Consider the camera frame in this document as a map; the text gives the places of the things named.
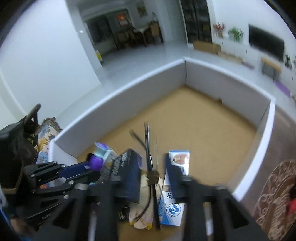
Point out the wooden bench black legs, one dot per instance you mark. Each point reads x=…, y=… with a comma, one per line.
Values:
x=276, y=70

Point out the black television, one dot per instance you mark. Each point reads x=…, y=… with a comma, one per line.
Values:
x=266, y=42

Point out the brown cardboard box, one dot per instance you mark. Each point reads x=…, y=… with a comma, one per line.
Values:
x=206, y=47

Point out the purple floor mat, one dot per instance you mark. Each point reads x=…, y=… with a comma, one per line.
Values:
x=283, y=88

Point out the green potted plant left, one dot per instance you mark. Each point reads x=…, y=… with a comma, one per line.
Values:
x=236, y=34

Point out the purple cap tube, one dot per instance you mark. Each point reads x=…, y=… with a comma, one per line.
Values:
x=102, y=155

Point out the blue white medicine box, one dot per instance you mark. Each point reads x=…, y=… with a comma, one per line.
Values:
x=171, y=206

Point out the red flowers vase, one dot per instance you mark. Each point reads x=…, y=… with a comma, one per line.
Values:
x=219, y=28

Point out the black text box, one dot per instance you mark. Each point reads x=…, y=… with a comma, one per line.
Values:
x=125, y=176

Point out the grey white storage box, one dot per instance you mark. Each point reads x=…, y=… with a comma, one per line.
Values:
x=224, y=121

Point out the dark glass display cabinet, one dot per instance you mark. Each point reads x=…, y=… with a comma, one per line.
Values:
x=197, y=20

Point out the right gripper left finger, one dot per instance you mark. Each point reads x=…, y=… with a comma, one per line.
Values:
x=88, y=214

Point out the black sticks bundle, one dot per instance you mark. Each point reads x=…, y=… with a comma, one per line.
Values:
x=152, y=175

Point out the red fabric pouch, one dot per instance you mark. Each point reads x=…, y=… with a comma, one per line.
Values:
x=291, y=207

